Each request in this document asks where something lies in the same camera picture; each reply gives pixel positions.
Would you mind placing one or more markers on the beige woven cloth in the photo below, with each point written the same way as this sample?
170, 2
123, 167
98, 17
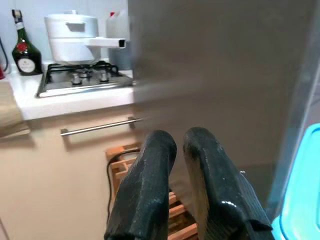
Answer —
10, 112

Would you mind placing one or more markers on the translucent red-capped plastic jug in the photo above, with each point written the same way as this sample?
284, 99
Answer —
116, 27

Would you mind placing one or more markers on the beige kitchen counter cabinet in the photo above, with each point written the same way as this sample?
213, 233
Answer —
50, 175

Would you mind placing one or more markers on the dark green liqueur bottle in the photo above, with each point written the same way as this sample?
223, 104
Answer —
26, 60

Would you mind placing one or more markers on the blue lidded food container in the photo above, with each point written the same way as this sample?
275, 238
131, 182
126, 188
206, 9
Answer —
305, 175

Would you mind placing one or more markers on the white lidded pot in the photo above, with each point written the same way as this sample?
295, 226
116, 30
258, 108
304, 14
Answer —
70, 27

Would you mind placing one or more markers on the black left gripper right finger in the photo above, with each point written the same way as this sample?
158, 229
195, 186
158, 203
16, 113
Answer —
220, 195

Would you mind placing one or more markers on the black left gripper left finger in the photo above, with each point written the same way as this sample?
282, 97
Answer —
142, 195

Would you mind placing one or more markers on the wooden slatted rack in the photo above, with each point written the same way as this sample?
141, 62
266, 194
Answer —
180, 212

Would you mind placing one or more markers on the grey canister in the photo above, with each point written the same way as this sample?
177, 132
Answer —
120, 58

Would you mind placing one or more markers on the stainless gas hob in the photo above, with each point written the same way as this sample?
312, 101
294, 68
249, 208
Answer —
87, 86

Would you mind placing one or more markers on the red coffee machine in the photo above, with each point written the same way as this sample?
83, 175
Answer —
2, 72

